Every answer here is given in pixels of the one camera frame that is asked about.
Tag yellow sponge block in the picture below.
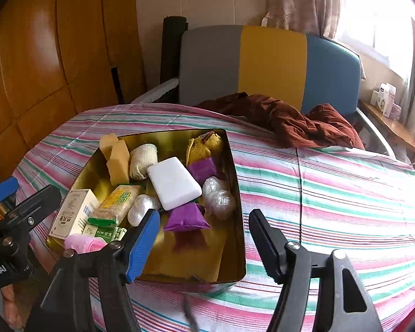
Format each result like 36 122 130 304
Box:
99 133 118 160
106 139 129 186

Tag clear wrapped ball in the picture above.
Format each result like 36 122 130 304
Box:
206 190 237 220
202 176 229 198

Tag white plastic roll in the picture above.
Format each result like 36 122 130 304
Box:
127 194 161 227

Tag white green carton box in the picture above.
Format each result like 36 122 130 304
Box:
49 189 100 240

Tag striped bed sheet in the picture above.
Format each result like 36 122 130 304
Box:
12 103 415 331

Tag green rice cracker packet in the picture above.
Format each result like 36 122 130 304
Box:
87 184 141 227

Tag wooden side shelf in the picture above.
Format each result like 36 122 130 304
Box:
358 100 415 153

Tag gold storage tin box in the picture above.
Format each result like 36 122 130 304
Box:
45 128 247 285

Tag white product box on shelf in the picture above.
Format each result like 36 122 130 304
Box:
376 83 396 118

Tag wooden wardrobe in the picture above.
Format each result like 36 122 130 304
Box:
0 0 146 181

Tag pink plastic item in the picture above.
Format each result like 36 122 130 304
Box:
64 234 107 254

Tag maroon crumpled blanket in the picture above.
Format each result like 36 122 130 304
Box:
197 92 364 150

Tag purple snack packet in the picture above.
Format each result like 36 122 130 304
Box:
187 157 219 186
163 202 211 232

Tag small green tea box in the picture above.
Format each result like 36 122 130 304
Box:
82 224 127 243

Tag grey yellow blue chair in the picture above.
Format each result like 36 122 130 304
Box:
135 25 395 157

